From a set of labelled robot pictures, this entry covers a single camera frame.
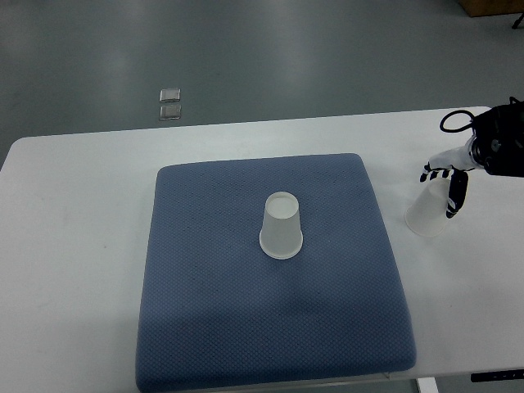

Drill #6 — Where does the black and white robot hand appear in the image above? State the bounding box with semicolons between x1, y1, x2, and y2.
419;138;479;219

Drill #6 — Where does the white paper cup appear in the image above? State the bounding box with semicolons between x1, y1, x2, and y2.
404;178;450;237
259;192;303;260

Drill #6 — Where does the black tripod foot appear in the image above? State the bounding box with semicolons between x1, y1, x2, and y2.
512;13;524;29

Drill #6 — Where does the brown cardboard box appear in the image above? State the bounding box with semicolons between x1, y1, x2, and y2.
458;0;523;17

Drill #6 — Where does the white paper cup on mat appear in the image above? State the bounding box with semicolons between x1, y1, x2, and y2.
259;192;303;260

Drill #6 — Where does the black table control panel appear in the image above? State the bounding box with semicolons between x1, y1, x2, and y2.
470;368;524;383

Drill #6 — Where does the blue fabric cushion mat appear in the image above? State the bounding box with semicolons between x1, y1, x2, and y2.
136;153;416;392

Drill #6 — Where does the upper metal floor plate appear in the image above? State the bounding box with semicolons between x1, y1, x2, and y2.
159;88;181;102

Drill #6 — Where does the black cable loop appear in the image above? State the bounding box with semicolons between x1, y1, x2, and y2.
439;109;478;133

